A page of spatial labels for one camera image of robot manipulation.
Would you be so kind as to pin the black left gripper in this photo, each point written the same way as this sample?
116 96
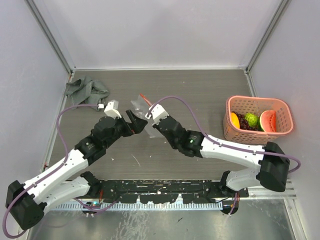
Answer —
137 125

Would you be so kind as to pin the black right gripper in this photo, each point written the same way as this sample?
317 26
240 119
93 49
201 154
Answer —
156 126

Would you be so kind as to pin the clear zip top bag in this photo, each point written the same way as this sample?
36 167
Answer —
140 108

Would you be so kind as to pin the orange mango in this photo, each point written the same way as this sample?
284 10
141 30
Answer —
235 120

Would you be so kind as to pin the dark red grape bunch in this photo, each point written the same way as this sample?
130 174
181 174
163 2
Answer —
244 124

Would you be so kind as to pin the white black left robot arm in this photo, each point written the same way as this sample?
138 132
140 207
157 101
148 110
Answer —
26 202

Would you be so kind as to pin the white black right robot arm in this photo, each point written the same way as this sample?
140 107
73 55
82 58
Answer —
265 165

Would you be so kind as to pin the green crumpled cloth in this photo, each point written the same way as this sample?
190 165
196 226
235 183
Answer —
86 91

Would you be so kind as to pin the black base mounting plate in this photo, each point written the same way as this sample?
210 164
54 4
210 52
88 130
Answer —
158 191

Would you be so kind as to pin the green custard apple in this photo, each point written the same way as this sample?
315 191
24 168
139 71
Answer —
251 119

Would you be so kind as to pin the watermelon slice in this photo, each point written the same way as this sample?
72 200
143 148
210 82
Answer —
267 121

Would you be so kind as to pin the pink plastic basket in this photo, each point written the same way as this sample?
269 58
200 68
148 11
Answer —
256 105

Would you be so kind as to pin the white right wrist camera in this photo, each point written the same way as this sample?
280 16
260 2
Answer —
156 113

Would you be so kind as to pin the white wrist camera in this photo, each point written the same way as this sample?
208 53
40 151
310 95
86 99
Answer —
111 109
156 113

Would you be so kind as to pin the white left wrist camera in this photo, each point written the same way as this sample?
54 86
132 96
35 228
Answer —
111 109

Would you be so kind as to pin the white slotted cable duct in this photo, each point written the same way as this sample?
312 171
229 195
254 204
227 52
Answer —
175 206

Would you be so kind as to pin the aluminium front rail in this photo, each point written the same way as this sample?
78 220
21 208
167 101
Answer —
82 184

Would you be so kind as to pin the aluminium left frame post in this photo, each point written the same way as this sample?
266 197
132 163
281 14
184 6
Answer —
42 15

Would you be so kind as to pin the aluminium frame post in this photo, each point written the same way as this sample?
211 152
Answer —
280 10
42 15

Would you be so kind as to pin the aluminium right frame post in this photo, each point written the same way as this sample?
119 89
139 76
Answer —
280 10

